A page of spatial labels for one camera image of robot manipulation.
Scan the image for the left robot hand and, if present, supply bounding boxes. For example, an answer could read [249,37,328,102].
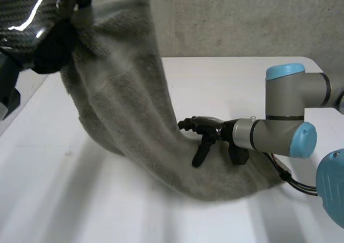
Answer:
[0,0,94,75]

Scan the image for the grey towel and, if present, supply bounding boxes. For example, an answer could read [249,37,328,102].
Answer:
[59,0,286,202]

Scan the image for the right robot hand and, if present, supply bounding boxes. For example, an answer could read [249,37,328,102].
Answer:
[177,115,237,168]

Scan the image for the black cable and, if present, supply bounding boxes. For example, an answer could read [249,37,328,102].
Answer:
[264,152,321,198]

